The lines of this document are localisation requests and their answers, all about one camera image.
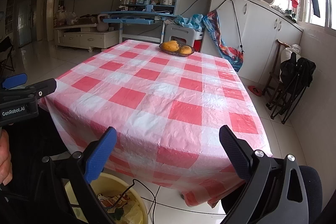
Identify red white snack wrapper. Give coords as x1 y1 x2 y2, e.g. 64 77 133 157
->
97 193 130 209

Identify green knitted turtle toy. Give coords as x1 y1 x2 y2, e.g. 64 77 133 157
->
112 207 124 221

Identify yellow plastic trash basin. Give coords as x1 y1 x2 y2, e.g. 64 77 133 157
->
91 173 148 223

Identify person's left hand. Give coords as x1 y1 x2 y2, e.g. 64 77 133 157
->
0 129 13 185

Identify cream tv cabinet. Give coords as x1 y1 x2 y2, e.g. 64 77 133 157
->
54 23 120 52

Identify wooden chair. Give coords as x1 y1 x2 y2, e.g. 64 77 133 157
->
262 39 291 96

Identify pink checkered tablecloth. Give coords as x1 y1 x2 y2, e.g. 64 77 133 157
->
39 40 271 206

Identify pink kettlebell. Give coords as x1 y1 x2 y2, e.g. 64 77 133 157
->
96 14 109 32

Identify colourful kite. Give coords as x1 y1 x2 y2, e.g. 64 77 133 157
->
202 9 244 73

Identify black folding chair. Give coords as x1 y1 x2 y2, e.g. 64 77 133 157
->
266 53 316 124

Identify white stuffed bag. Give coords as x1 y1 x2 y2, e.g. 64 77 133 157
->
279 44 302 77

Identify yellow mango right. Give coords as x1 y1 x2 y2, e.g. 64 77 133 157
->
179 46 193 55

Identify yellow mango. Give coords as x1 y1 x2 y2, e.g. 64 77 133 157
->
160 40 179 52
179 46 193 55

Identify wicker fruit basket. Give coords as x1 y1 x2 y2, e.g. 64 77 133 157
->
159 42 195 57

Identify blue study desk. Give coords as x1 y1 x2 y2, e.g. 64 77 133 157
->
101 0 180 44

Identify yellow mango left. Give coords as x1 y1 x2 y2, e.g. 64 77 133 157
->
160 40 179 52

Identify white balcony cabinet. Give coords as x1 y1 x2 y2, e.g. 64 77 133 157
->
209 0 303 85

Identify white plastic stool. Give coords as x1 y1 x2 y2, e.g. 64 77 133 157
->
163 24 196 46

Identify blue crumpled cloth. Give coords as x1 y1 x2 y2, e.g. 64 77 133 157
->
174 14 205 32

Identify black cable on floor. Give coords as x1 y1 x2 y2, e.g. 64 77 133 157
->
71 178 227 222

